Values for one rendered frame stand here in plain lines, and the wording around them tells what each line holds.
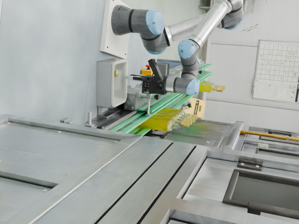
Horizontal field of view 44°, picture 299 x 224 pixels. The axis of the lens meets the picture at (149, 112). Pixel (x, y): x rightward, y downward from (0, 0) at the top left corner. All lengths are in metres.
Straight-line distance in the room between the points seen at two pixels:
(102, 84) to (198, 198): 1.14
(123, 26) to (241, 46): 6.08
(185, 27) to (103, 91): 0.53
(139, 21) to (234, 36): 6.08
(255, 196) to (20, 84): 0.88
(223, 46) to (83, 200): 7.28
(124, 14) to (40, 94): 0.65
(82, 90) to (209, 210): 1.14
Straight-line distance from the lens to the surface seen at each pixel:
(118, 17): 1.86
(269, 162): 0.97
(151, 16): 1.82
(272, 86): 7.86
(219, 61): 7.91
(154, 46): 1.93
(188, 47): 1.66
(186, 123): 1.99
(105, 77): 1.80
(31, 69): 1.39
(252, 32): 7.79
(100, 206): 0.69
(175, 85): 1.74
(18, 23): 1.33
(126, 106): 1.99
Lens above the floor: 1.59
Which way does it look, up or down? 19 degrees down
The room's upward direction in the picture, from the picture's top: 98 degrees clockwise
